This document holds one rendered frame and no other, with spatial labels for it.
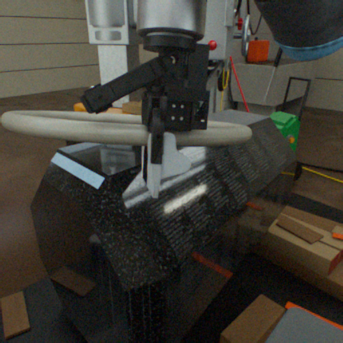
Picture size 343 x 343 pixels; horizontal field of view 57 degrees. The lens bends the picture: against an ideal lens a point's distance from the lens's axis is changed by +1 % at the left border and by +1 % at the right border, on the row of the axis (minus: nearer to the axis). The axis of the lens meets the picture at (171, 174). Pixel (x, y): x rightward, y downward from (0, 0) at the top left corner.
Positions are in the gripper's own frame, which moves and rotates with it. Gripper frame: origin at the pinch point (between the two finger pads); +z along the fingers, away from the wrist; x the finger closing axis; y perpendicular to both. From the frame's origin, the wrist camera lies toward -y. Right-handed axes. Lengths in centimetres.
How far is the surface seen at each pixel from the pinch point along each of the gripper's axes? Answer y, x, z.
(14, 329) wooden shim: -41, 87, 89
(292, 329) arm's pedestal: 18.4, -12.5, 16.8
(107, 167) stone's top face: -4, 55, 10
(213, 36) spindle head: 31, 65, -34
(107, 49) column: -1, 160, -39
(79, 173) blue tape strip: -12, 59, 13
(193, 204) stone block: 25, 52, 21
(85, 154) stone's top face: -11, 69, 8
